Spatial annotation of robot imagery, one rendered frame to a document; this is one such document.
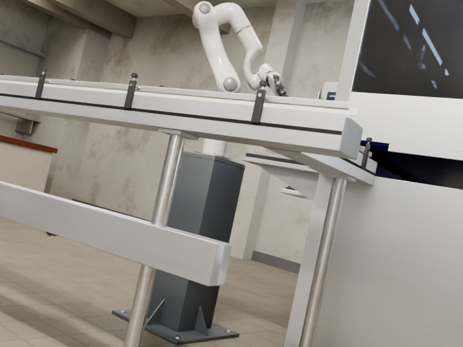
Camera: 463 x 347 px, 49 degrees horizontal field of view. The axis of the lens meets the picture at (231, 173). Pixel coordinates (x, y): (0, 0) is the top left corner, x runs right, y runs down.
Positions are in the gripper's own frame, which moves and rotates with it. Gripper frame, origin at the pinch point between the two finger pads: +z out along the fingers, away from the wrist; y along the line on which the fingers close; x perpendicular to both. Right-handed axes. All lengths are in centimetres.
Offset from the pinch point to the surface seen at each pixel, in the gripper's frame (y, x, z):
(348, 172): 4, -2, 80
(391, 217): 33, -16, 75
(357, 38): -20.9, -31.6, 24.3
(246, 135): -32, 31, 103
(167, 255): -5, 62, 106
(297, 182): 30.5, 8.6, 34.2
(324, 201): 30, 3, 56
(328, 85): 39, -45, -77
